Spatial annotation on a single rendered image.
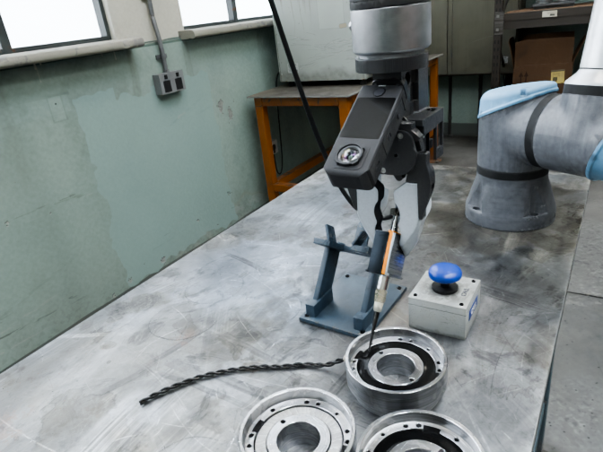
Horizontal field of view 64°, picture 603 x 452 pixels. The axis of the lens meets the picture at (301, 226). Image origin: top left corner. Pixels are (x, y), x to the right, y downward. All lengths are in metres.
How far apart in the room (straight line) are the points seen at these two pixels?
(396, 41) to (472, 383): 0.36
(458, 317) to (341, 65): 2.19
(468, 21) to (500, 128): 3.38
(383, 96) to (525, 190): 0.45
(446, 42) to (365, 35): 3.79
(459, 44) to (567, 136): 3.48
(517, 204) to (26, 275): 1.71
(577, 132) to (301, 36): 2.15
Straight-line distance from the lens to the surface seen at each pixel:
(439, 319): 0.62
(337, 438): 0.48
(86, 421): 0.61
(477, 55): 4.21
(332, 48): 2.71
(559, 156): 0.81
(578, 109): 0.79
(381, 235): 0.53
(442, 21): 4.26
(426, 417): 0.48
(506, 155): 0.86
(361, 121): 0.47
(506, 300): 0.71
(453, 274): 0.61
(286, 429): 0.49
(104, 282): 2.26
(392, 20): 0.47
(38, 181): 2.04
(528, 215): 0.90
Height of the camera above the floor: 1.18
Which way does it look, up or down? 24 degrees down
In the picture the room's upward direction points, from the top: 7 degrees counter-clockwise
